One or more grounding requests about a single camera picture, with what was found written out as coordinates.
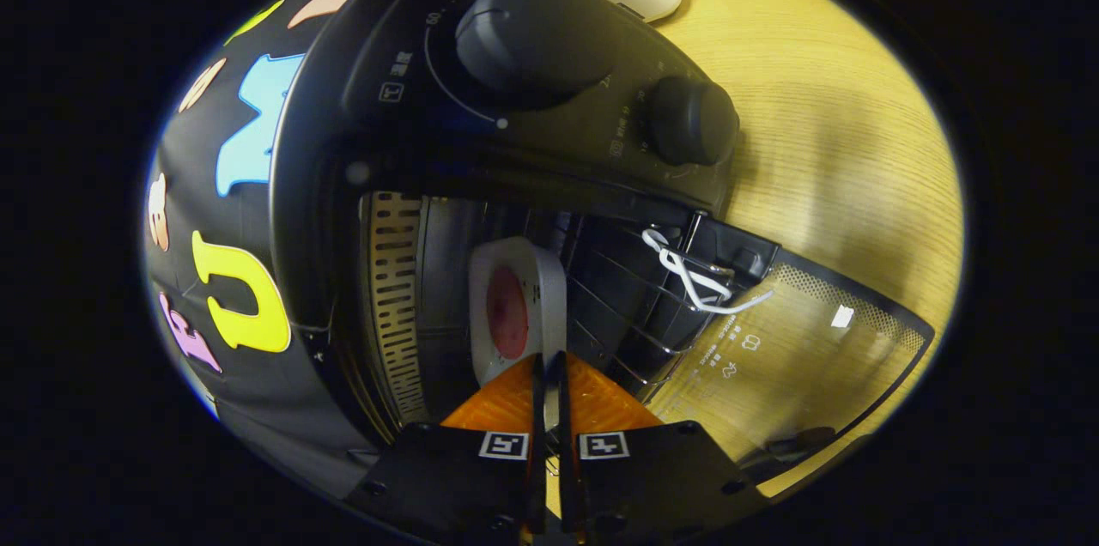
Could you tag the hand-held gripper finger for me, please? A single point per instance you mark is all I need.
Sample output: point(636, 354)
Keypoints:
point(559, 396)
point(538, 396)

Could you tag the pink ham slice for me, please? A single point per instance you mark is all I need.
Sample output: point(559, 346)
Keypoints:
point(506, 314)

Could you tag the white square plate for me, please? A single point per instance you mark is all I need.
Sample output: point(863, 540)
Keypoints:
point(515, 258)

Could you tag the black toaster oven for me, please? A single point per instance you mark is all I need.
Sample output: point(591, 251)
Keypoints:
point(386, 57)

